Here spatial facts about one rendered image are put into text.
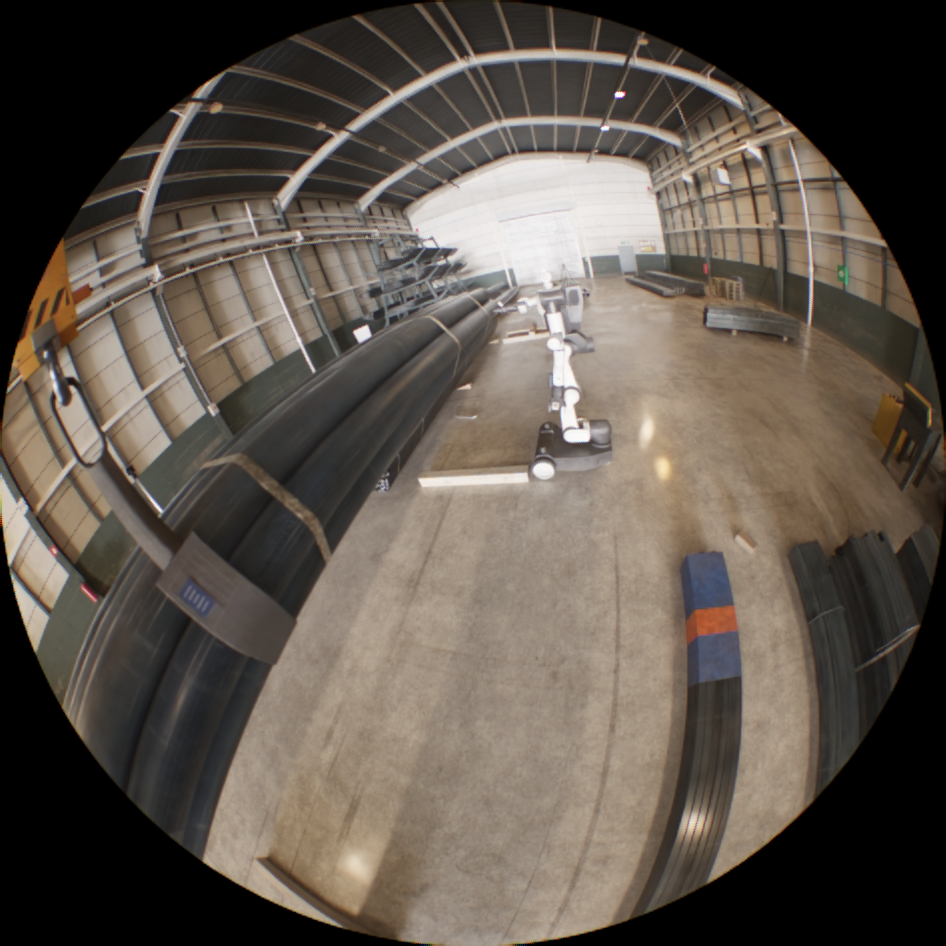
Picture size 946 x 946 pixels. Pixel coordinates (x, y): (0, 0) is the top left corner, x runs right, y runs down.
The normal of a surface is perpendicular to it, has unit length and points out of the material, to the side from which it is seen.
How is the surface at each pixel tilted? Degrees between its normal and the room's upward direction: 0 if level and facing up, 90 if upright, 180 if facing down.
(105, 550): 90
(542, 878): 0
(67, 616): 90
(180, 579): 60
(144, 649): 86
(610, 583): 0
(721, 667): 0
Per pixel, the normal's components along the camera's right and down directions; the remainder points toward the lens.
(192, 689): 0.62, -0.46
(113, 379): 0.93, -0.05
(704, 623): -0.27, -0.75
